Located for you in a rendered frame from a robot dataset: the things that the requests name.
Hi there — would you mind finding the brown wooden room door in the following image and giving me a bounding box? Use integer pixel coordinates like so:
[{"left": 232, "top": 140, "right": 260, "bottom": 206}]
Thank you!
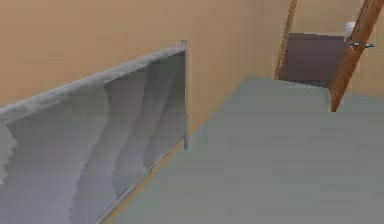
[{"left": 329, "top": 0, "right": 384, "bottom": 113}]

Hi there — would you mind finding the grey shower curtain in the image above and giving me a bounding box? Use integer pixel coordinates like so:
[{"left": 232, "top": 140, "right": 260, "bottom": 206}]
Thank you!
[{"left": 0, "top": 39, "right": 189, "bottom": 224}]

